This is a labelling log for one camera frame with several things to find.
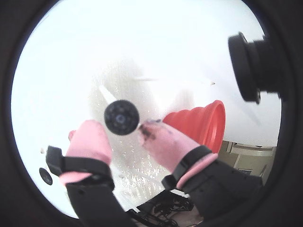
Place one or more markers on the stained pink gripper finger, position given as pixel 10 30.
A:
pixel 165 146

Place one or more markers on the pink-tipped gripper finger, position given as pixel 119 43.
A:
pixel 90 142

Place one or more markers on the dark blueberry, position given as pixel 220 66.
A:
pixel 121 117
pixel 45 176

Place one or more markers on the red collapsible silicone cup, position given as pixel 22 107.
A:
pixel 201 123

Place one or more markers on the white foam block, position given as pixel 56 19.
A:
pixel 142 175

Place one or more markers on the beige wooden cabinet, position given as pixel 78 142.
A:
pixel 248 158

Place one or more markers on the white backdrop sheet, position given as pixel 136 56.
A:
pixel 165 35

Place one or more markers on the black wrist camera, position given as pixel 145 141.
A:
pixel 251 66

